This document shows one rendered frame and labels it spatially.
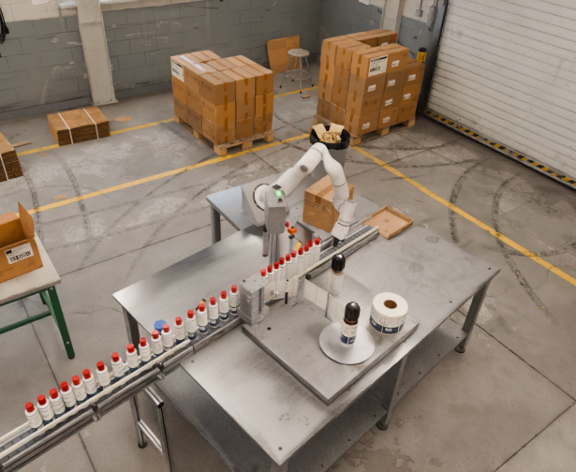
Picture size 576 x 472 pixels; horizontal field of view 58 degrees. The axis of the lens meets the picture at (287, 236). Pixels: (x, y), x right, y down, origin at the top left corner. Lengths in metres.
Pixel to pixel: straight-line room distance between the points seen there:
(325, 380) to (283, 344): 0.32
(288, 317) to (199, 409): 0.86
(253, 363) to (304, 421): 0.44
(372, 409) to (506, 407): 1.05
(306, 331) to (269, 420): 0.58
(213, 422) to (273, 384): 0.73
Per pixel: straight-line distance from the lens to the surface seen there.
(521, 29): 7.03
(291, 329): 3.04
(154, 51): 8.30
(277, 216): 2.97
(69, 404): 2.75
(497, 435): 4.00
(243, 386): 2.85
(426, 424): 3.88
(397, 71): 6.98
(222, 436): 3.40
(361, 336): 3.04
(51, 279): 3.71
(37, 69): 7.87
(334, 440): 3.42
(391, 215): 4.13
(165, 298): 3.33
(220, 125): 6.39
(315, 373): 2.85
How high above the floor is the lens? 3.10
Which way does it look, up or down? 37 degrees down
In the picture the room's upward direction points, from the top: 3 degrees clockwise
